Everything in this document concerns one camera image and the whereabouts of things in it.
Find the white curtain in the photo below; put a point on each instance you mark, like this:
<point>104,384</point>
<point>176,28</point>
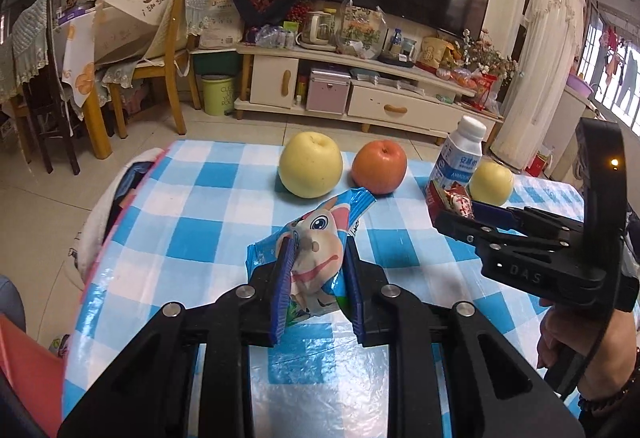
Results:
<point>554,30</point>

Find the white patterned floor cushion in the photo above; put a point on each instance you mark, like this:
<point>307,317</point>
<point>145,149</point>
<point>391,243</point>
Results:
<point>84,252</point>

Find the wooden chair with cushion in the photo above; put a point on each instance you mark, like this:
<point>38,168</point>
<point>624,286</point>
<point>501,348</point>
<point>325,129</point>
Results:
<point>147,40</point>

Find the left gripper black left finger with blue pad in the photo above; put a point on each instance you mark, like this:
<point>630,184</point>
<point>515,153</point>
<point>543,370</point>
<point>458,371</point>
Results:
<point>146,390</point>

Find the person's right hand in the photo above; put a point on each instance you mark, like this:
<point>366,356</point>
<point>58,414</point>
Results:
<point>613,363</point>

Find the small red snack wrapper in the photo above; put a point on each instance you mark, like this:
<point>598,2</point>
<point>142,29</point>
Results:
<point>452,199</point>

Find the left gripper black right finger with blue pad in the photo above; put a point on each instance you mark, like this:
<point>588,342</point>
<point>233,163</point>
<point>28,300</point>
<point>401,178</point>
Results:
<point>452,373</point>

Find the pink storage box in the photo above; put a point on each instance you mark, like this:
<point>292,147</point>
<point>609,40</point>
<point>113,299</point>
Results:
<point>327,91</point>

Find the white electric kettle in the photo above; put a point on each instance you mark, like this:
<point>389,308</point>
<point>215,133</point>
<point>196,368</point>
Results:
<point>318,31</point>

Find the white yogurt drink bottle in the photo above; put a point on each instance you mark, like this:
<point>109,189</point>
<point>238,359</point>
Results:
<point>459,155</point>

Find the dark wooden chair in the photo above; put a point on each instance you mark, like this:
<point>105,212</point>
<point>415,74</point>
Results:
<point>36,78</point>

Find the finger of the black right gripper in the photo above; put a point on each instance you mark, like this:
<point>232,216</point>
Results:
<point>482,229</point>

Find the blue cartoon snack wrapper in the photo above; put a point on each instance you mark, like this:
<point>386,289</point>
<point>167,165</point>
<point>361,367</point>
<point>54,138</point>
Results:
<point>319,237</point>

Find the yellow pear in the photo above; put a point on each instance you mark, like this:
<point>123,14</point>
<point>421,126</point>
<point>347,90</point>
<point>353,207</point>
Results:
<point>492,183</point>

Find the green waste bin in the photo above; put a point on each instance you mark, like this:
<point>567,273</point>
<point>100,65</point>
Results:
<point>218,94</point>

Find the cream tv cabinet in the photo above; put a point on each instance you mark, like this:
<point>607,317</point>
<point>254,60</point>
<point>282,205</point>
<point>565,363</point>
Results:
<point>409,100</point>

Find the large yellow apple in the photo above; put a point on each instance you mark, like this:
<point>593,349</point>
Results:
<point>310,165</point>

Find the dining table with cloth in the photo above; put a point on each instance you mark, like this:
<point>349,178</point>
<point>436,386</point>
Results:
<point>73,44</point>

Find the red orange apple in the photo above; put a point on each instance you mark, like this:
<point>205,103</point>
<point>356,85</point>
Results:
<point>379,166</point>

